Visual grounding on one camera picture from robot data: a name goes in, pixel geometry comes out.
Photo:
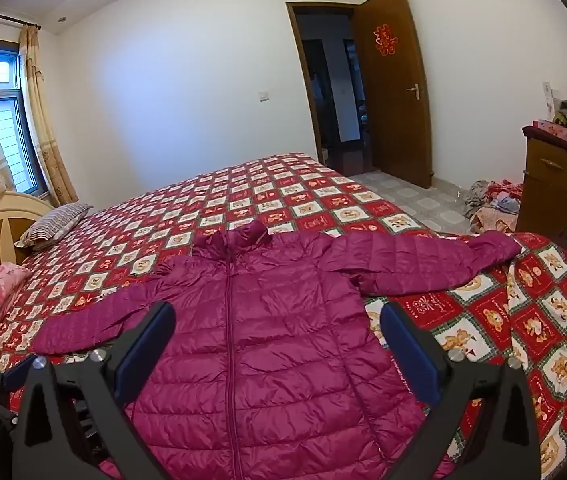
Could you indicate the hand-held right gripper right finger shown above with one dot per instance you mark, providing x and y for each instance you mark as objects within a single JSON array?
[{"x": 408, "y": 355}]

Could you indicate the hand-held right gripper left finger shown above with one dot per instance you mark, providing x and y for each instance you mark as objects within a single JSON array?
[{"x": 143, "y": 355}]

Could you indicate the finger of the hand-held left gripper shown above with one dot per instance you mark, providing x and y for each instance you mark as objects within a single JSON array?
[{"x": 15, "y": 377}]

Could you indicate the magenta puffer jacket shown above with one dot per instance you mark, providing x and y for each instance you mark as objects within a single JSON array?
[{"x": 273, "y": 335}]

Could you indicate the pile of colourful clothes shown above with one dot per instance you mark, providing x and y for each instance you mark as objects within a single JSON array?
[{"x": 496, "y": 205}]

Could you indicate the striped pillow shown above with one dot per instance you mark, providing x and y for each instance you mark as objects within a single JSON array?
[{"x": 53, "y": 225}]

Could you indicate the red printed bed quilt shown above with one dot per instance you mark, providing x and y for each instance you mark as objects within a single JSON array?
[{"x": 313, "y": 195}]

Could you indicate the wooden dresser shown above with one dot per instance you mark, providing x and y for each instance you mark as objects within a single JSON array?
[{"x": 548, "y": 195}]

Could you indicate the window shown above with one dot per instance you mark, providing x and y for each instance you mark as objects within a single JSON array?
[{"x": 10, "y": 125}]

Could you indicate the brown wooden door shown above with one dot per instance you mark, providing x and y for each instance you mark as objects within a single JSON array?
[{"x": 393, "y": 110}]

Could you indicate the pink box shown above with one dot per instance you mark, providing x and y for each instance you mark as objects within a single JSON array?
[{"x": 553, "y": 131}]

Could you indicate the red door decoration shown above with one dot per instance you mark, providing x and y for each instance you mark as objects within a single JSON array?
[{"x": 384, "y": 40}]

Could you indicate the curtain rod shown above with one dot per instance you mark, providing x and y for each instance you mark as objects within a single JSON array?
[{"x": 13, "y": 20}]

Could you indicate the brown door frame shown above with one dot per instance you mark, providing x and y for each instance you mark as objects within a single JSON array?
[{"x": 303, "y": 85}]

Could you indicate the white wall card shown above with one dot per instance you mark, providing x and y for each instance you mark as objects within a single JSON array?
[{"x": 549, "y": 95}]

